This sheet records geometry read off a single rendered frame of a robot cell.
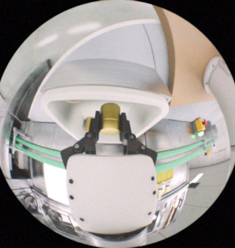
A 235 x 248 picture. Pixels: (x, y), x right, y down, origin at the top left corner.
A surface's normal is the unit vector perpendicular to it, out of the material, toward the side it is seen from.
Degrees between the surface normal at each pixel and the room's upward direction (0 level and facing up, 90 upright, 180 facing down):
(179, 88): 0
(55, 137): 90
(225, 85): 90
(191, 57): 0
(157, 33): 0
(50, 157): 90
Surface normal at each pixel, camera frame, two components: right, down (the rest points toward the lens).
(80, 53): 0.02, 0.91
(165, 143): 0.15, -0.41
